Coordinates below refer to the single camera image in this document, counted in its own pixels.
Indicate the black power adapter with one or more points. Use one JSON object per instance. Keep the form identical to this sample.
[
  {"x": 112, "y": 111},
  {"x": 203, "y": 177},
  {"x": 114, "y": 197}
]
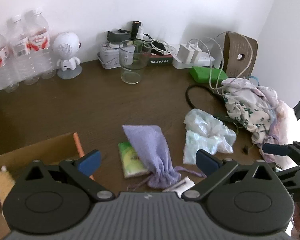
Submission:
[{"x": 118, "y": 36}]

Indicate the left white charger plug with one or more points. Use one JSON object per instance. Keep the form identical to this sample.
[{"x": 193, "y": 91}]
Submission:
[{"x": 185, "y": 53}]

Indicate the white charger plug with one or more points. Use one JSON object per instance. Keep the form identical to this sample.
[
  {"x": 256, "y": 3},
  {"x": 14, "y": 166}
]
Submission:
[
  {"x": 197, "y": 52},
  {"x": 185, "y": 53}
]

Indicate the white metal tin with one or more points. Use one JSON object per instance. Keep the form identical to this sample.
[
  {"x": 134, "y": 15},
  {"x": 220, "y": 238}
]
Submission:
[{"x": 111, "y": 54}]

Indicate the brown cardboard piece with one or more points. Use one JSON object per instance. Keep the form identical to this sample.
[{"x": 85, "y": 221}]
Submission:
[{"x": 237, "y": 54}]

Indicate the middle clear water bottle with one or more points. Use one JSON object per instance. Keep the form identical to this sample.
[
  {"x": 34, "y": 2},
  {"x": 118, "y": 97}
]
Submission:
[{"x": 20, "y": 48}]

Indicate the white robot-shaped speaker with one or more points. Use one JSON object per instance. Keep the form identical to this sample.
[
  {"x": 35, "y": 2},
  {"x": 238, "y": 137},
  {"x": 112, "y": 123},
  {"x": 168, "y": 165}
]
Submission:
[{"x": 65, "y": 47}]

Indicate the clear glass cup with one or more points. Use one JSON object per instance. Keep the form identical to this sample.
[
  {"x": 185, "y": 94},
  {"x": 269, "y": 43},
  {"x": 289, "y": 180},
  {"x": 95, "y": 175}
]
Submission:
[{"x": 133, "y": 58}]

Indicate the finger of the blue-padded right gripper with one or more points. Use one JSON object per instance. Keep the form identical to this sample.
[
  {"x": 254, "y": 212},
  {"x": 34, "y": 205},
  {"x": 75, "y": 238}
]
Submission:
[{"x": 216, "y": 171}]

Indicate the white power strip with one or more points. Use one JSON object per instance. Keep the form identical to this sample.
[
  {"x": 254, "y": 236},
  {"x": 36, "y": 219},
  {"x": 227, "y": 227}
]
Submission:
[{"x": 205, "y": 61}]

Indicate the small white spray bottle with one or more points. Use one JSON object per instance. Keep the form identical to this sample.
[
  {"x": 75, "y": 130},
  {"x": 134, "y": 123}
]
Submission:
[{"x": 140, "y": 33}]

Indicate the orange cardboard box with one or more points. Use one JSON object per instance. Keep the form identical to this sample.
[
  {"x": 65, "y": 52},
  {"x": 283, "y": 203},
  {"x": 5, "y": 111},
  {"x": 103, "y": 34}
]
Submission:
[{"x": 50, "y": 151}]

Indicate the green rectangular case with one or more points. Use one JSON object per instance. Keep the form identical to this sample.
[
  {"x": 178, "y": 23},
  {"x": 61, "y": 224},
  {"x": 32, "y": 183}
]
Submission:
[{"x": 204, "y": 74}]

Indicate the small white tube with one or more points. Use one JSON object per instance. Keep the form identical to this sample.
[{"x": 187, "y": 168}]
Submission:
[{"x": 180, "y": 187}]

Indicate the right white charger plug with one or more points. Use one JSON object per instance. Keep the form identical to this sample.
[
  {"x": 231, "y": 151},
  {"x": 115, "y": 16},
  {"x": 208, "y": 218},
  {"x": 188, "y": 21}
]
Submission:
[{"x": 197, "y": 52}]

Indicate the translucent plastic bag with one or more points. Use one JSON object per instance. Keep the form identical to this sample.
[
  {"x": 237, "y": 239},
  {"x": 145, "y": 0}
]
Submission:
[{"x": 205, "y": 132}]

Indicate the floral cloth pile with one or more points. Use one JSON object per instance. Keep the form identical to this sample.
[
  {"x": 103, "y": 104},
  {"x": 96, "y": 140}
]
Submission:
[{"x": 258, "y": 109}]

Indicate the black hair band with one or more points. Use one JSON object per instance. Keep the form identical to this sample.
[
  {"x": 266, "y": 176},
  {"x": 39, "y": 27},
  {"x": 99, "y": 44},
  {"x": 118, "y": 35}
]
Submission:
[{"x": 209, "y": 97}]

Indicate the green tissue packet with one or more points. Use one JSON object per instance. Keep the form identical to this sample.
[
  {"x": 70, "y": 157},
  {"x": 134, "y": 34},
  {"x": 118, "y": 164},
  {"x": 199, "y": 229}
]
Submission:
[{"x": 131, "y": 164}]

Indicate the black cylindrical bottle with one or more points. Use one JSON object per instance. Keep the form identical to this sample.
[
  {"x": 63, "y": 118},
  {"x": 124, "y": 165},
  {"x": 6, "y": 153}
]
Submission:
[{"x": 135, "y": 28}]

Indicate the dark tea box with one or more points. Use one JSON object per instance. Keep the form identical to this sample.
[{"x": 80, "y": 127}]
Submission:
[{"x": 151, "y": 59}]

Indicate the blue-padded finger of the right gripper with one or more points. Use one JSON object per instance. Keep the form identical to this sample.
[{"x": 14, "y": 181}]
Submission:
[{"x": 274, "y": 149}]

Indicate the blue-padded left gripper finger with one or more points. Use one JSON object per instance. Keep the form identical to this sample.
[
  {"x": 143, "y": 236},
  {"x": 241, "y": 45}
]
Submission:
[{"x": 78, "y": 173}]

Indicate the purple drawstring cloth pouch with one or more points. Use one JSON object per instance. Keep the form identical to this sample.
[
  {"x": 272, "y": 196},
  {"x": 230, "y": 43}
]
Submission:
[{"x": 152, "y": 148}]

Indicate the beige plush toy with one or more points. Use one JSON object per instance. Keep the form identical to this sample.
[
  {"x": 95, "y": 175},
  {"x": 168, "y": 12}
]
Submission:
[{"x": 6, "y": 184}]

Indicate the right clear water bottle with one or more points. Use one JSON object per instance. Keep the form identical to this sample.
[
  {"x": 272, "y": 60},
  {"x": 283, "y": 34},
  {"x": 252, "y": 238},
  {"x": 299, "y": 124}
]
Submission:
[{"x": 39, "y": 39}]

